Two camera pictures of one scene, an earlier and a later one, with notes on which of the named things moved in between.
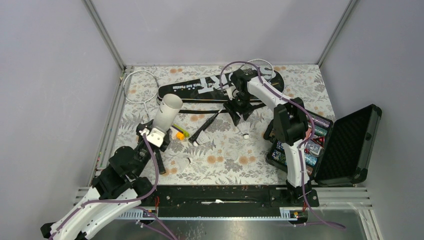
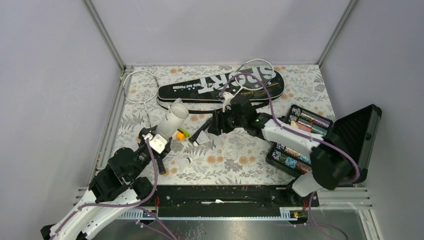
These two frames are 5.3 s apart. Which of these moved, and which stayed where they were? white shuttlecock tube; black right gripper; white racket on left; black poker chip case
Moved: white shuttlecock tube; black right gripper
Stayed: white racket on left; black poker chip case
